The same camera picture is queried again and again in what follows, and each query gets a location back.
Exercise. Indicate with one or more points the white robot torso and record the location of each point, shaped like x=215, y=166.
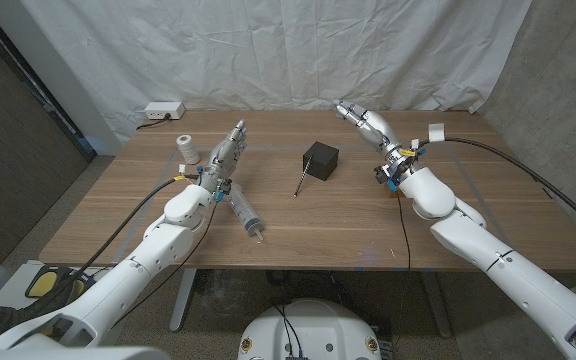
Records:
x=313, y=330

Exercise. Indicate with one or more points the white power strip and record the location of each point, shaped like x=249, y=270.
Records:
x=164, y=110

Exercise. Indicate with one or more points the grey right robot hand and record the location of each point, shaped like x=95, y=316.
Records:
x=380, y=132

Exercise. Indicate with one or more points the thin black pen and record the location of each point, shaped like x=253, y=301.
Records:
x=303, y=176

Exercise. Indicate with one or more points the large clear plastic syringe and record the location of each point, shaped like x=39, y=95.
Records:
x=244, y=210

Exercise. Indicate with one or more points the white backdrop cloth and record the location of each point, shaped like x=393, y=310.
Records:
x=288, y=50

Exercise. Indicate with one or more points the yellow and black floor device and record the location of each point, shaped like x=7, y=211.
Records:
x=43, y=282

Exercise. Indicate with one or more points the black cube block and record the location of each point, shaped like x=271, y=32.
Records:
x=324, y=159

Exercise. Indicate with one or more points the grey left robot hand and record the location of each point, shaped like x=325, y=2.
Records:
x=223, y=160

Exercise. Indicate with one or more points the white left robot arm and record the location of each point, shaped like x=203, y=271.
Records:
x=118, y=285

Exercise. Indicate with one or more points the white bandage roll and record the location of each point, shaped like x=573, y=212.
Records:
x=187, y=147

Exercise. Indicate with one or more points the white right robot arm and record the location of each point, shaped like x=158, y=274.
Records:
x=518, y=280

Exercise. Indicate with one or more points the grey metal table leg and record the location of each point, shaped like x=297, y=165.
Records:
x=435, y=305
x=183, y=300

